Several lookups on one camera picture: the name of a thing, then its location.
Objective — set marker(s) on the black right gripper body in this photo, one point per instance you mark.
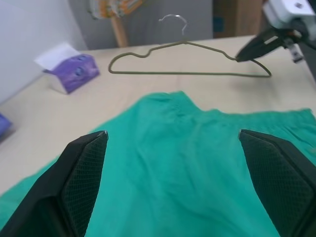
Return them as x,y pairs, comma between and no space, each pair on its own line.
300,28

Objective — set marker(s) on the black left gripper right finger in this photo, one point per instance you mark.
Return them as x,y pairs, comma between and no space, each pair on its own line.
281,177

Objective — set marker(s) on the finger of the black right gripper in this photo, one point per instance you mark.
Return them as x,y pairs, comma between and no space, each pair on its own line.
261,37
265,49

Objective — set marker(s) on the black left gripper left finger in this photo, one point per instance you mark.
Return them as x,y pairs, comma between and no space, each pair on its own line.
56,187

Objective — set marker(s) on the green shorts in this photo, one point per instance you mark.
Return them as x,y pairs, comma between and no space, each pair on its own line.
172,160

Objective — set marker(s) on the brown cardboard box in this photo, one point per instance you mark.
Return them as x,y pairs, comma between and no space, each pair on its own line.
247,19

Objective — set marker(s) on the blue object at edge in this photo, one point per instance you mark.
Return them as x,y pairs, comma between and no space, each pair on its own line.
5,126

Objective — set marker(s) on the purple tissue pack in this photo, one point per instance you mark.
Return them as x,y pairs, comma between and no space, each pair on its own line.
76,71

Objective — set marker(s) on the colourful striped cloth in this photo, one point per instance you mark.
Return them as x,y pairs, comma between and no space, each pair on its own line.
108,8

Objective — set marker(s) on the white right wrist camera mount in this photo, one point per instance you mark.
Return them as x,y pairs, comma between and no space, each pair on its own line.
284,10

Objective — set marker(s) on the wooden post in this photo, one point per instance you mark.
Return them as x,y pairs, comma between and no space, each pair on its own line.
121,34

